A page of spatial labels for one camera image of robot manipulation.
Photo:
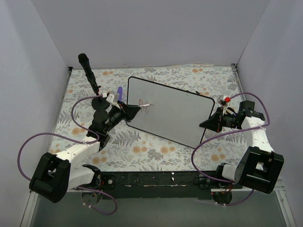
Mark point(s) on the black microphone on stand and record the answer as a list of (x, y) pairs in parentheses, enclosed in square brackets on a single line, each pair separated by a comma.
[(84, 62)]

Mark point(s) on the white whiteboard black frame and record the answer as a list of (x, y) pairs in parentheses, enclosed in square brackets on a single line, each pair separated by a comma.
[(175, 114)]

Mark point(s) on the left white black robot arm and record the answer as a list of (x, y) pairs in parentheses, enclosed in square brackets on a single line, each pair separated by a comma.
[(58, 173)]

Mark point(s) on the black round microphone stand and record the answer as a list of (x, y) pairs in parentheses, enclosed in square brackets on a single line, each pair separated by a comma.
[(98, 103)]

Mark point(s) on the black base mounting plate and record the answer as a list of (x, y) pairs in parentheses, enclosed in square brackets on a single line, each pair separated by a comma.
[(180, 184)]

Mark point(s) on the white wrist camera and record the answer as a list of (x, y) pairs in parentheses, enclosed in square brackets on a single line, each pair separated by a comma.
[(223, 101), (112, 98)]

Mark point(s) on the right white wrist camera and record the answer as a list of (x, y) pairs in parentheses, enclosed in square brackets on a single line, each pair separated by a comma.
[(223, 101)]

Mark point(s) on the purple microphone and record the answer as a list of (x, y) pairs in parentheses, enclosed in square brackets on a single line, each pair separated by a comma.
[(120, 93)]

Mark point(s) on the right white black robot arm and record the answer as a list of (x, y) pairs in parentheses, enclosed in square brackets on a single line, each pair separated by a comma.
[(260, 166)]

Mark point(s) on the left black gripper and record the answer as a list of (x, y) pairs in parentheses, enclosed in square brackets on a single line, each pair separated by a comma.
[(124, 111)]

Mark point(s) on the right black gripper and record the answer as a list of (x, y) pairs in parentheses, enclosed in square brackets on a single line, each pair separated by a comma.
[(219, 119)]

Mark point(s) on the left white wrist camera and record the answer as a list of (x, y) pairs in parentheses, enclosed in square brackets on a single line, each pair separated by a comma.
[(112, 98)]

